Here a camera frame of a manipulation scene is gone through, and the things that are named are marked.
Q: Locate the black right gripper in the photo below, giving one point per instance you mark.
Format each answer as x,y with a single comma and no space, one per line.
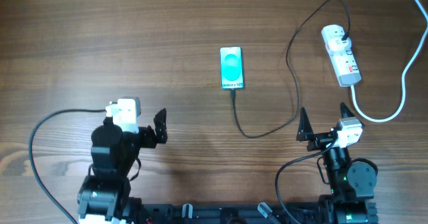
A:
321,139

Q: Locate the white USB wall charger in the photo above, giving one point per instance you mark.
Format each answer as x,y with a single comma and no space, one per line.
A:
337,46

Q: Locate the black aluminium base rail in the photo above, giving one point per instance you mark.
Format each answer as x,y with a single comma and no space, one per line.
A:
309,212

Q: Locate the white power strip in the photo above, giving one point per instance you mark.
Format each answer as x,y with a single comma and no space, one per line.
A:
345,65

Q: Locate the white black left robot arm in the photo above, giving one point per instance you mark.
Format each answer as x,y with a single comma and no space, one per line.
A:
104,196

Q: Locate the turquoise screen smartphone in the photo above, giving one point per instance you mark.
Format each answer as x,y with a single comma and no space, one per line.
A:
231,68

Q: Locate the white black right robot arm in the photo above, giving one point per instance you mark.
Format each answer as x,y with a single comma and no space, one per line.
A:
352,181

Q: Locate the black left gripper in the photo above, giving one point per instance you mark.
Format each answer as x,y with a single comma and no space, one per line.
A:
149,140

